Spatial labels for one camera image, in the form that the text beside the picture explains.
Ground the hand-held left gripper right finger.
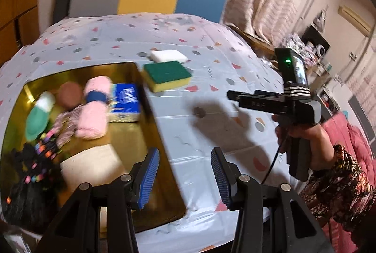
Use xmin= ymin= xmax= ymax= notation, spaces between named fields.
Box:
xmin=211 ymin=147 xmax=335 ymax=253

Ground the patterned plastic tablecloth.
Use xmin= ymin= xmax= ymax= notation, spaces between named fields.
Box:
xmin=0 ymin=13 xmax=294 ymax=253

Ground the gold tray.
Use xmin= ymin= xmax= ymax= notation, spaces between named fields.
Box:
xmin=0 ymin=62 xmax=187 ymax=234

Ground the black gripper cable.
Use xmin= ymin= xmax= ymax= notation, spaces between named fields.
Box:
xmin=261 ymin=144 xmax=288 ymax=185

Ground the white sponge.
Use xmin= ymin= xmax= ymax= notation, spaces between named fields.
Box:
xmin=150 ymin=50 xmax=188 ymax=63

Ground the green and white soft item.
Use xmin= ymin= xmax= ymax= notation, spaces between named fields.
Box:
xmin=25 ymin=91 xmax=57 ymax=141

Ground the pink blanket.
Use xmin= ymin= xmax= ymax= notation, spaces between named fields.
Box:
xmin=323 ymin=112 xmax=376 ymax=253

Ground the person's right hand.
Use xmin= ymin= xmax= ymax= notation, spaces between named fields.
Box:
xmin=272 ymin=114 xmax=335 ymax=171

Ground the blue and white tissue pack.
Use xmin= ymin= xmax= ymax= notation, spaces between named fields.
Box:
xmin=107 ymin=83 xmax=141 ymax=123

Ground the pink fluffy yarn ball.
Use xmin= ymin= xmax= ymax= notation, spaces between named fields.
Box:
xmin=75 ymin=76 xmax=114 ymax=140

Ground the low wooden table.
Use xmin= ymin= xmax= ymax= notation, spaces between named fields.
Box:
xmin=229 ymin=24 xmax=279 ymax=66

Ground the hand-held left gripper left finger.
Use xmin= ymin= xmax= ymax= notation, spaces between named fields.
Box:
xmin=35 ymin=147 xmax=161 ymax=253

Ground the cream square cloth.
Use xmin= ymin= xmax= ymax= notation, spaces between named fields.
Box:
xmin=60 ymin=144 xmax=127 ymax=193

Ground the pile of clothes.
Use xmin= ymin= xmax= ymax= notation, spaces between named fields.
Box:
xmin=279 ymin=33 xmax=312 ymax=66

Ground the wooden cabinet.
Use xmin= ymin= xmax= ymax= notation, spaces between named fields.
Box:
xmin=0 ymin=0 xmax=47 ymax=72

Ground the pink patterned scrunchie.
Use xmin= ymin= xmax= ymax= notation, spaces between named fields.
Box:
xmin=48 ymin=105 xmax=86 ymax=148

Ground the black wig with coloured beads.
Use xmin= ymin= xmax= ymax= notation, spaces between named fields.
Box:
xmin=0 ymin=127 xmax=71 ymax=227

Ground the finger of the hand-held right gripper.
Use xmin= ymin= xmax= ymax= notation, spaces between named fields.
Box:
xmin=227 ymin=89 xmax=290 ymax=113

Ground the green and yellow sponge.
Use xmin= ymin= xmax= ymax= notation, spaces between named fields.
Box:
xmin=143 ymin=61 xmax=193 ymax=93

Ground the brown round puff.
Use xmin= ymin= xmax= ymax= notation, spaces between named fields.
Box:
xmin=56 ymin=82 xmax=83 ymax=108

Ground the cream air conditioner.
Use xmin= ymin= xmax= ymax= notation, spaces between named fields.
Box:
xmin=338 ymin=5 xmax=372 ymax=35

